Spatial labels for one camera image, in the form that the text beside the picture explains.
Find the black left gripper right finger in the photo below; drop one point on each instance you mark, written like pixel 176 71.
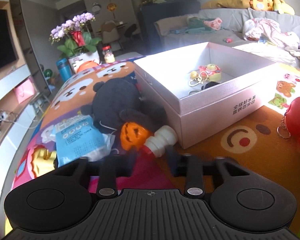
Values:
pixel 188 166

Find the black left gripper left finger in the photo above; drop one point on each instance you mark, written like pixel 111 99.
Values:
pixel 113 167

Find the orange pumpkin bottle toy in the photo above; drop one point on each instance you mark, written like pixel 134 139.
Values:
pixel 150 145

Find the blue wet wipes pack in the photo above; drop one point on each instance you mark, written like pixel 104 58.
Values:
pixel 77 137

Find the black plush toy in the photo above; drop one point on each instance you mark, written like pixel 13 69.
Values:
pixel 118 101

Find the pink yellow cup toy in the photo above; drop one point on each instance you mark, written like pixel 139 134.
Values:
pixel 40 161

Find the pink cardboard box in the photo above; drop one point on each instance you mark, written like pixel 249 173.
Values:
pixel 197 112

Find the black ball keychain toy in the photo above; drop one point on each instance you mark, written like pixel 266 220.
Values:
pixel 208 84

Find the red green toy camera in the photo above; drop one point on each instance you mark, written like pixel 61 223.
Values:
pixel 210 72

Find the colourful cartoon play mat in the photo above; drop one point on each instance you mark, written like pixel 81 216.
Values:
pixel 244 184

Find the blue water bottle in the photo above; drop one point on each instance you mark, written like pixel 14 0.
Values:
pixel 64 69

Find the red lid glass jar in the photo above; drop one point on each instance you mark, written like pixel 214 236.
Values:
pixel 108 54

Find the white tv cabinet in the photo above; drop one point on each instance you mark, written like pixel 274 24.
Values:
pixel 20 116

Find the purple orchid flower pot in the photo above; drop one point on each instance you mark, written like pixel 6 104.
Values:
pixel 77 44

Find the dining chair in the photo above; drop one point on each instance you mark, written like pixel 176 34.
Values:
pixel 110 35

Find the green clothes on sofa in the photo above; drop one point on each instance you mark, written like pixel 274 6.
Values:
pixel 197 25

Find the grey sofa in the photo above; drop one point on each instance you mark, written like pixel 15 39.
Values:
pixel 231 32

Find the pink white clothes pile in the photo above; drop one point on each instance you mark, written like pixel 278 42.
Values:
pixel 257 29

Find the black television screen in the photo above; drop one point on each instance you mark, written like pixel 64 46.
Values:
pixel 8 53

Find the mustard yellow pillow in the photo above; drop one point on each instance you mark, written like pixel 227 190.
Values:
pixel 232 4

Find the yellow duck plush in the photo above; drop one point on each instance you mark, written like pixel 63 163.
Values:
pixel 262 5

